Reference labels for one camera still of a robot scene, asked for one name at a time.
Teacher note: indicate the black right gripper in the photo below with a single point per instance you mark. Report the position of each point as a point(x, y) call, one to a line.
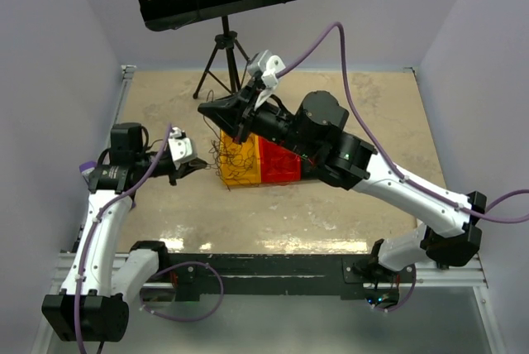
point(235, 114)

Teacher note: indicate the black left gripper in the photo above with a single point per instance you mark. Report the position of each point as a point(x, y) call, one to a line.
point(185, 169)

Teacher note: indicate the yellow plastic bin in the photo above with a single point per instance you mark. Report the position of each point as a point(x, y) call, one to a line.
point(239, 163)

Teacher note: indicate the red plastic bin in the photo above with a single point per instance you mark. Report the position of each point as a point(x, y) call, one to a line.
point(277, 165)

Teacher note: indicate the black plastic bin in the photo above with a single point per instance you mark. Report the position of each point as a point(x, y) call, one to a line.
point(309, 170)

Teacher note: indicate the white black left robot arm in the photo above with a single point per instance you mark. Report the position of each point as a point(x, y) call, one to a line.
point(93, 302)

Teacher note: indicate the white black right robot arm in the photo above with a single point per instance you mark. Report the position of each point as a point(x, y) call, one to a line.
point(448, 233)

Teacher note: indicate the purple metronome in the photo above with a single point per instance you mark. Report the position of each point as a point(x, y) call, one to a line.
point(87, 168)

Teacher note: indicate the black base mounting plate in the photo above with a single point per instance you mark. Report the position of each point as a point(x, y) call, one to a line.
point(192, 279)

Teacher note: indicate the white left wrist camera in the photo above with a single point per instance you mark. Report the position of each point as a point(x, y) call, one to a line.
point(181, 148)

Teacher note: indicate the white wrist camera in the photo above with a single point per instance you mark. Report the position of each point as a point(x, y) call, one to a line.
point(265, 66)
point(181, 148)

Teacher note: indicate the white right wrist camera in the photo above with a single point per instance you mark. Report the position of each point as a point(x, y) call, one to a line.
point(265, 66)

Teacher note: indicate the aluminium front rail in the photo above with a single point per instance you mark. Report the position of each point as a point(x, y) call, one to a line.
point(450, 275)

